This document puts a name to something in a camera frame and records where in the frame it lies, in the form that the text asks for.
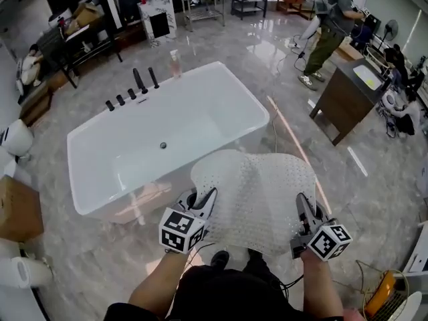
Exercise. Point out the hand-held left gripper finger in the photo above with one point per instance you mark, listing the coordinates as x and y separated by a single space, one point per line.
184 202
210 209

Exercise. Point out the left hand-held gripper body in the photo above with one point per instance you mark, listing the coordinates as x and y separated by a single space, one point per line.
177 229

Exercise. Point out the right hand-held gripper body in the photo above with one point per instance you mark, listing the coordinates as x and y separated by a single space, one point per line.
329 242

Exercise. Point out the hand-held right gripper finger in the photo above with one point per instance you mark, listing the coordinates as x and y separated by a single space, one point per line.
306 209
323 222

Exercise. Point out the white dotted bath mat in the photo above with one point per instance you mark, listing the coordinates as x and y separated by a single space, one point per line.
254 199

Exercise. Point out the person's right forearm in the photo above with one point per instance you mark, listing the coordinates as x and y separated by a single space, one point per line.
321 286

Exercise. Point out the person's left forearm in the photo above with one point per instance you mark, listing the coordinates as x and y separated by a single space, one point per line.
157 279

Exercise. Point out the person's left black shoe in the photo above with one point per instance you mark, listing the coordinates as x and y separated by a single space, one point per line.
220 259

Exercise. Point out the person's black trousers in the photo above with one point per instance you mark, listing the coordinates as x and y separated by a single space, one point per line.
257 263

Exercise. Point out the white bathtub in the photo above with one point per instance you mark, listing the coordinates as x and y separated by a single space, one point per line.
150 129

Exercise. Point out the person's black t-shirt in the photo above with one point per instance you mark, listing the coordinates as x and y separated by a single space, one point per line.
234 299

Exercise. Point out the dark wooden vanity cabinet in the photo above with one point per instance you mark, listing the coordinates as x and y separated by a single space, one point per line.
344 105

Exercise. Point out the black bathtub knob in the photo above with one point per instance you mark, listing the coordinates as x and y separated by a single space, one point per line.
120 100
132 94
110 106

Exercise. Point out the black hand shower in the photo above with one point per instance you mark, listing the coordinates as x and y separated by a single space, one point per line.
154 78

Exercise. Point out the black bathtub spout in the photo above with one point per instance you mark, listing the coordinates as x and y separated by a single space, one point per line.
139 80

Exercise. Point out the pink pump bottle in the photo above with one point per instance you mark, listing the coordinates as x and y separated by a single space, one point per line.
175 67

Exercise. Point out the white round robot device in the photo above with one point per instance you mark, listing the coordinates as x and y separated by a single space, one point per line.
389 99

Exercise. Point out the white vanity basin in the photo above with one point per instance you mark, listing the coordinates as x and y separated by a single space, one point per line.
368 77

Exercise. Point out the brown cardboard box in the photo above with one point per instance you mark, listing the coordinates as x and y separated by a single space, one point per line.
16 209

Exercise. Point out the wooden platform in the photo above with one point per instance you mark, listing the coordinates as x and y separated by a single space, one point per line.
35 105

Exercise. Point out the white handheld vacuum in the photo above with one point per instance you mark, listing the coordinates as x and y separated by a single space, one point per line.
311 28

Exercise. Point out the marble pattern cabinet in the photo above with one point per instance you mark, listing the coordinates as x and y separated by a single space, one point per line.
157 7

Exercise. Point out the black standing fan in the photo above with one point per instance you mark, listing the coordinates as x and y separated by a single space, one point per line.
392 28

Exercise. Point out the large black metal table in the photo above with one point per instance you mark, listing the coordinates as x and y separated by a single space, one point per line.
53 42

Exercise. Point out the open cardboard box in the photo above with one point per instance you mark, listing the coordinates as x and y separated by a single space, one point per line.
85 15

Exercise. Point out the white round appliance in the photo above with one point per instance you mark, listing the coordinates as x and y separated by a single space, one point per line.
60 18

